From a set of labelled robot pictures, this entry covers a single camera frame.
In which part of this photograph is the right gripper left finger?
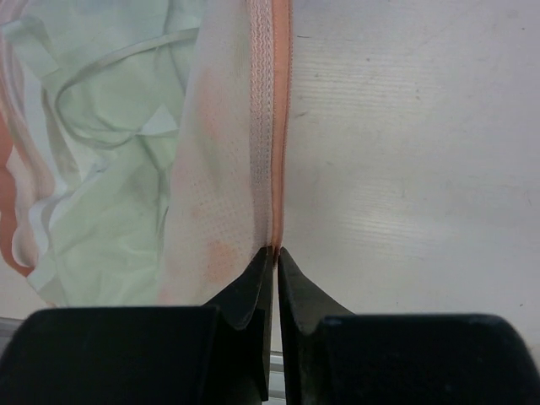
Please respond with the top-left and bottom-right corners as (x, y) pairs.
(1, 247), (273, 404)

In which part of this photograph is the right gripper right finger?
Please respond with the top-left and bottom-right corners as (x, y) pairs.
(278, 250), (539, 404)

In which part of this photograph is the floral mesh laundry bag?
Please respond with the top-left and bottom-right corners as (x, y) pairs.
(0, 0), (296, 307)

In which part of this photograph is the light green bra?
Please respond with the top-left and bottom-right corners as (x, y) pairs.
(1, 1), (205, 307)

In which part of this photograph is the aluminium mounting rail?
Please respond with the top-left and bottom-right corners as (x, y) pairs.
(0, 317), (286, 405)

